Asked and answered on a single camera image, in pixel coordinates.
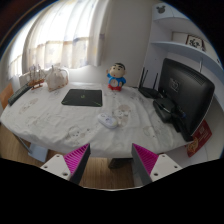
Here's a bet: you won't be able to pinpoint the black mouse pad green lines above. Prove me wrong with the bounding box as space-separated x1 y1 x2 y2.
60 88 104 108

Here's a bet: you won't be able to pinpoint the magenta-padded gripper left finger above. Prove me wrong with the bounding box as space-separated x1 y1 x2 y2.
40 143 92 185

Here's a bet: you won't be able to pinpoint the black computer monitor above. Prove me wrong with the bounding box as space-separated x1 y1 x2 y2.
158 57 216 143

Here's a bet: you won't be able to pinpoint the white shelf unit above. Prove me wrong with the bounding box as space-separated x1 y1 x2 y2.
141 2 224 101

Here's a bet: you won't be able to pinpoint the white printed tablecloth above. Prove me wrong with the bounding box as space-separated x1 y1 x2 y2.
0 81 191 159

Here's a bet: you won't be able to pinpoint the black router with antennas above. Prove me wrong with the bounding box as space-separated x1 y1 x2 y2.
137 67 164 100

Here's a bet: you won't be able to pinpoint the orange wooden chair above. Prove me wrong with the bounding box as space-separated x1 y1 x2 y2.
0 82 15 111

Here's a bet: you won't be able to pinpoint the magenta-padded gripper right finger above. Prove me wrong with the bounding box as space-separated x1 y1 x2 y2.
130 143 184 186

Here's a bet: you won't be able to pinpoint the cartoon boy figurine clock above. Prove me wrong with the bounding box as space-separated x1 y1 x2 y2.
106 62 128 92

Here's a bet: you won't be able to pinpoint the red packet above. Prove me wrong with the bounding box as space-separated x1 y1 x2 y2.
185 119 213 158

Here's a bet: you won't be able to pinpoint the black box device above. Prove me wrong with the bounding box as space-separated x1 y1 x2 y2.
152 97 178 124

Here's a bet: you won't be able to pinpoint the white sheer curtain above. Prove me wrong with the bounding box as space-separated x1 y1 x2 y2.
6 0 111 79

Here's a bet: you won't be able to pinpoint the black keyboard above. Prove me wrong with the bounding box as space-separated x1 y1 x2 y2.
7 83 33 107

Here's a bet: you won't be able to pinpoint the wooden model sailing ship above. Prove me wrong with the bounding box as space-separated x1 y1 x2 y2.
27 63 46 90

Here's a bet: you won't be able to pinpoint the white cartoon-print computer mouse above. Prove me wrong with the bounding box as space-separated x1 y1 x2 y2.
97 112 119 130

